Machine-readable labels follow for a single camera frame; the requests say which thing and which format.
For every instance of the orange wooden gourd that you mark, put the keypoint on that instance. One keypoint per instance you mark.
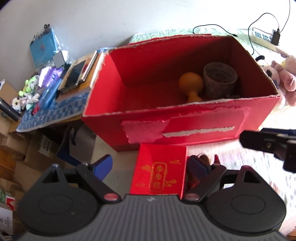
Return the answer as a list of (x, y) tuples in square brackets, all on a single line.
[(191, 85)]

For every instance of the blue checkered cloth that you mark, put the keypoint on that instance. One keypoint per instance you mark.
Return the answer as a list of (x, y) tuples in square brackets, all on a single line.
[(56, 112)]

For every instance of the white plush toy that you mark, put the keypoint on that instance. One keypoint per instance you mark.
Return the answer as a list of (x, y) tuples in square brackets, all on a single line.
[(26, 102)]

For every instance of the stack of books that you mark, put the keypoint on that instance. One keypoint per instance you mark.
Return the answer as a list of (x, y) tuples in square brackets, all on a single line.
[(79, 77)]

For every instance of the brown cardboard box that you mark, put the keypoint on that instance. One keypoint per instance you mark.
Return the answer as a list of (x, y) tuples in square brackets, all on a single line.
[(7, 93)]

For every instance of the small red gift box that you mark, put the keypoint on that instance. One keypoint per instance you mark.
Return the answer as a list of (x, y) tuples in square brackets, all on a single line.
[(159, 170)]

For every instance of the pink plush toy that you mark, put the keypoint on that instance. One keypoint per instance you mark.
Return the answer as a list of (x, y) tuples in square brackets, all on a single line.
[(283, 76)]

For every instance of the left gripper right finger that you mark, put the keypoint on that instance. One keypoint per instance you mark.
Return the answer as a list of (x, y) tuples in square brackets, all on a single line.
[(209, 177)]

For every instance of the green frog plush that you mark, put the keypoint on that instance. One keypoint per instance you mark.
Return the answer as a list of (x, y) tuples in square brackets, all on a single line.
[(29, 87)]

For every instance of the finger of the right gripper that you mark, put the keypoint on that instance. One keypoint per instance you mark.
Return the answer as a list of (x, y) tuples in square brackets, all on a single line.
[(279, 142)]

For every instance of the small black mirror stand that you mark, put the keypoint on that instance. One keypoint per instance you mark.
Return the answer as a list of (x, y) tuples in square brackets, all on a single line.
[(58, 60)]

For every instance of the large red cardboard box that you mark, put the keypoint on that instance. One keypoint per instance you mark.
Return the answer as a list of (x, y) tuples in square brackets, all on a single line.
[(136, 97)]

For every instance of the purple tissue pack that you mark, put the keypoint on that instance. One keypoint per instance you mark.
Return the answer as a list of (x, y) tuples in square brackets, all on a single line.
[(48, 75)]

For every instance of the white power strip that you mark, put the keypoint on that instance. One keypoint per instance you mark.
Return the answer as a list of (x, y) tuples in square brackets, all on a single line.
[(262, 38)]

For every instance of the blue pencil case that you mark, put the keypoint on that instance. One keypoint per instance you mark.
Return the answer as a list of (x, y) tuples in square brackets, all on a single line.
[(49, 94)]

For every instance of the black charger adapter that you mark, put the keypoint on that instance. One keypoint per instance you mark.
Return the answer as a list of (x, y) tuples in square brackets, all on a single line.
[(275, 37)]

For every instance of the black tablet device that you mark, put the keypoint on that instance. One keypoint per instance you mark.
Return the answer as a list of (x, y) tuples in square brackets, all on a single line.
[(72, 75)]

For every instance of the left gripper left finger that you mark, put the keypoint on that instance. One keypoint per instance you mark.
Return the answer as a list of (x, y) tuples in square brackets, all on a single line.
[(90, 179)]

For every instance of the dark cylindrical flask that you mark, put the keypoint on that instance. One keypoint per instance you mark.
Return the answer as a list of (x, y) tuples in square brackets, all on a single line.
[(8, 110)]

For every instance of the brown packing tape roll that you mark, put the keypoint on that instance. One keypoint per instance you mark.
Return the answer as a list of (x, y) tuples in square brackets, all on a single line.
[(219, 80)]

